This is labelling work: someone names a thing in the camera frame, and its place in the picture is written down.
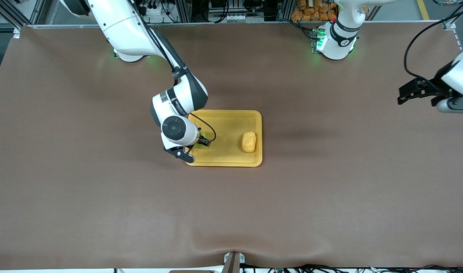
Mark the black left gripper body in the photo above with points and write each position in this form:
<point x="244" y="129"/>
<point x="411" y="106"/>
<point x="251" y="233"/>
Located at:
<point x="431" y="87"/>

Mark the yellow-brown potato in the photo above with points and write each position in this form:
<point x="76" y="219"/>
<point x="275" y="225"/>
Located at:
<point x="249" y="142"/>

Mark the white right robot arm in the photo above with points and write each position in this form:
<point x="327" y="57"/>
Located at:
<point x="121" y="22"/>

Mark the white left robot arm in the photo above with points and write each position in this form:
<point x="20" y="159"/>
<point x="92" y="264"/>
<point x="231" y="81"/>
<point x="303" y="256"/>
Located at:
<point x="339" y="34"/>

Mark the yellow plastic tray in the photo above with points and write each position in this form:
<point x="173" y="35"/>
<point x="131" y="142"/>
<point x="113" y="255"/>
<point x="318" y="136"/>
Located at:
<point x="227" y="125"/>

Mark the orange snack packet pile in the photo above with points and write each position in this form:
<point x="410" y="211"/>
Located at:
<point x="311" y="13"/>

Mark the white connector block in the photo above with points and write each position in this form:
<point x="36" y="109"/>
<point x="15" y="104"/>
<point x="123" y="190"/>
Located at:
<point x="235" y="18"/>

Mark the white power strip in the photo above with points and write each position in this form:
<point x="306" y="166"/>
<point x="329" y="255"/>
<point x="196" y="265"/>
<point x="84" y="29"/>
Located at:
<point x="155" y="17"/>

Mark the brown table cover mat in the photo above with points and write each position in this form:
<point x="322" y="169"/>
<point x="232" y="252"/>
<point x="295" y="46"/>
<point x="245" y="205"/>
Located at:
<point x="330" y="208"/>

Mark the aluminium side frame rail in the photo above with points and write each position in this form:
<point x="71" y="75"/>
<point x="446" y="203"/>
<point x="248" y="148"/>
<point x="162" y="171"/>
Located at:
<point x="449" y="25"/>

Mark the aluminium table edge rail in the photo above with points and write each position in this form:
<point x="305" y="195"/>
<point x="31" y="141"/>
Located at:
<point x="231" y="24"/>

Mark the metal table clamp bracket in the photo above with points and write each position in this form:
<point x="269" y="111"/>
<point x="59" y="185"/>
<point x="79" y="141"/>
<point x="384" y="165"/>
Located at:
<point x="233" y="263"/>

